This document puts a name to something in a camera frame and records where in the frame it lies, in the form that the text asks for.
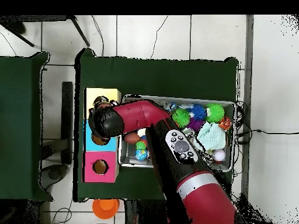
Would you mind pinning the white baseball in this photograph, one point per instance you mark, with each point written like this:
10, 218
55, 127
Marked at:
218, 155

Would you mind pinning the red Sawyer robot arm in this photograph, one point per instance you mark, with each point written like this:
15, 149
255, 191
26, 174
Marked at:
140, 116

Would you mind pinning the mint knitted cloth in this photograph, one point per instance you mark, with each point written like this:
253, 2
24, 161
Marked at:
210, 137

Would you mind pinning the black flat panel stand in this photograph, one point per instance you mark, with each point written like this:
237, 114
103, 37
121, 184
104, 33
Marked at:
67, 116

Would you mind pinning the tiger plush toy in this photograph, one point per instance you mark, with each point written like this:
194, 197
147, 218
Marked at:
225, 123

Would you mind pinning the small globe ball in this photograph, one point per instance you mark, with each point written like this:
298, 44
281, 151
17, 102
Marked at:
141, 155

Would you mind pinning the small green ball with eyes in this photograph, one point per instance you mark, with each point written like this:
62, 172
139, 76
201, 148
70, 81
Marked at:
140, 145

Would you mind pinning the brown toy football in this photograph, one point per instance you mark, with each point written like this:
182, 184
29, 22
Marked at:
132, 138

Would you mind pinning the purple spiky ball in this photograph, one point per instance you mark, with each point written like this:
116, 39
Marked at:
195, 124

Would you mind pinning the dark green tablecloth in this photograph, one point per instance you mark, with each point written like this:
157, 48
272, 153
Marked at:
158, 77

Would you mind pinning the black tripod stand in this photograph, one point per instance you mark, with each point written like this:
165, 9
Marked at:
79, 31

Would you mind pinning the wooden box with three holes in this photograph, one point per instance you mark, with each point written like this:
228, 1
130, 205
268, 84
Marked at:
109, 172

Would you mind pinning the grey round base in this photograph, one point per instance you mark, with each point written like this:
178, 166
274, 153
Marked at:
53, 173

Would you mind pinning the green cloth covered side table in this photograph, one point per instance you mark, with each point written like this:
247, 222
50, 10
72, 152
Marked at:
16, 128

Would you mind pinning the orange plastic cone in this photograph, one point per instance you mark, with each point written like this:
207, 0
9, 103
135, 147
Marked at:
105, 208

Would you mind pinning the blue spiky rubber ball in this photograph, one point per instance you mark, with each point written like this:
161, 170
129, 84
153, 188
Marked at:
198, 112

